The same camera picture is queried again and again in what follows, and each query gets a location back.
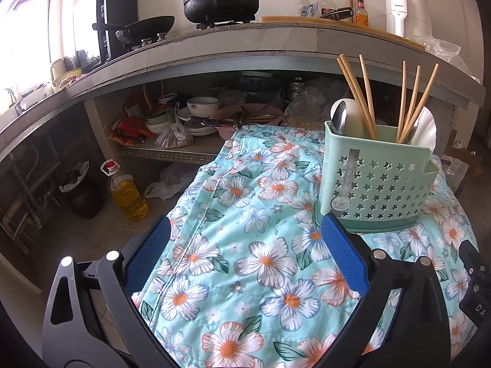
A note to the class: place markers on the cooking oil bottle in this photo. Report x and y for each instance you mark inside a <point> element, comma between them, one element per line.
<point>128,195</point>

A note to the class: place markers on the red snack packets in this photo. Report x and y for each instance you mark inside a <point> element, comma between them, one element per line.
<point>128,132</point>

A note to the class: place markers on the green bowl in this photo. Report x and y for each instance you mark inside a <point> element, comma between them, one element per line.
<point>157,126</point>

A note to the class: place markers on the clear glass bottle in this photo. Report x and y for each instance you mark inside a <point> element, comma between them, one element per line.
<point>305,5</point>

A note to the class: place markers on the bunch of wooden chopsticks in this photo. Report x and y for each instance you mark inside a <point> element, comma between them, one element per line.
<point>368,96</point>

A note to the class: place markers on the gas stove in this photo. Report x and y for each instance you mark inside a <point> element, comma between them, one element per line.
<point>226,25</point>

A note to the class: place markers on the crumpled plastic bags under counter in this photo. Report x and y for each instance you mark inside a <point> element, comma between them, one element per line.
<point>310,101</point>

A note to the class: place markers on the stack of white plates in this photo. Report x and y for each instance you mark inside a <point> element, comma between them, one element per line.
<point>199,127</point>

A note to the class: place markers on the white floral bowl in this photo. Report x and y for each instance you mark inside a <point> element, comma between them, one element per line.
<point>203,106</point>

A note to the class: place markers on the cream plastic spoon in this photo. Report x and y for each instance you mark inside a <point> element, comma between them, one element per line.
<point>355,117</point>

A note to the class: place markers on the white countertop appliance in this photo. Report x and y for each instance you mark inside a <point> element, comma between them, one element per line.
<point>406,13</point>

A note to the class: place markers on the sink faucet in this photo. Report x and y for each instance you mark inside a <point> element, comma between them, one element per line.
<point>11,99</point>

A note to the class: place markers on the black wok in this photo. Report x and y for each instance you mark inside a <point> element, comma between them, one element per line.
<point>147,27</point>

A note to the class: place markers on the wooden cutting board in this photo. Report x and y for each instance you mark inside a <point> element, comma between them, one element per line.
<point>291,20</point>

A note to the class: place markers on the grey kitchen counter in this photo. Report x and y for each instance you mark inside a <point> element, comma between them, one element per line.
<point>249,46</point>

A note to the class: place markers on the white plastic bag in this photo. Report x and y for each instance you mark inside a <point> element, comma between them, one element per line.
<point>172,184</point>

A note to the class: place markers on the metal storage shelf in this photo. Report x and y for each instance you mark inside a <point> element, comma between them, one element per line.
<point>172,153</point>

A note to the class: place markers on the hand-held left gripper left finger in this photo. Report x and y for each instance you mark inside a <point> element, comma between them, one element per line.
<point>147,255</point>

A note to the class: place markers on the bright window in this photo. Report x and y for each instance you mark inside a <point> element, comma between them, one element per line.
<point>23,27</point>

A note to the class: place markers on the cream jar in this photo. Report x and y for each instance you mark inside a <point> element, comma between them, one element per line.
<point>57,71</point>

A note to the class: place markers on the dark sauce bottle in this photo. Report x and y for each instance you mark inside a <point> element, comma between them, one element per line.
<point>327,4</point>

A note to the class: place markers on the dark jar with bag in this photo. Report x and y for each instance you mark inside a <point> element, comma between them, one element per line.
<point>82,199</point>

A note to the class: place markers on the large metal spoon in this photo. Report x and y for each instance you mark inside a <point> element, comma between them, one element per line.
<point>339,119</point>

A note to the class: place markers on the wooden rolling pin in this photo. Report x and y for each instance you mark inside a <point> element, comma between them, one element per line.
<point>349,2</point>

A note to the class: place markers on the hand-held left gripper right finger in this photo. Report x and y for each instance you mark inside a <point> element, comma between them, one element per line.
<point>345,255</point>

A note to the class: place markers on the orange label bottle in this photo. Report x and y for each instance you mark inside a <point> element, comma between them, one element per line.
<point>361,13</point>

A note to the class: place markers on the yellow basin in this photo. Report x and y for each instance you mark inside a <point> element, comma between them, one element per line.
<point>73,73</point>

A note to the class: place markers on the clear plastic bag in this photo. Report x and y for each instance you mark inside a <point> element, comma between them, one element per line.
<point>439,48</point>

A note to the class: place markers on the white ceramic spoon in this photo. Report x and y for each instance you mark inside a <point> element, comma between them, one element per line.
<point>426,130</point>

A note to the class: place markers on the green star-holed utensil holder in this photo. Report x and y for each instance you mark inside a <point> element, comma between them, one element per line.
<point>383,188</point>

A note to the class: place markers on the black upright appliance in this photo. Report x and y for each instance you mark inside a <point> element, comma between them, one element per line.
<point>117,15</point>

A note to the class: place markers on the bag of brown food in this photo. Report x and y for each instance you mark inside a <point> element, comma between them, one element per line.
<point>174,138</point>

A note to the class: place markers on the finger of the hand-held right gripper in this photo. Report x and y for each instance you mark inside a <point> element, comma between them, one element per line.
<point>470,257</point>

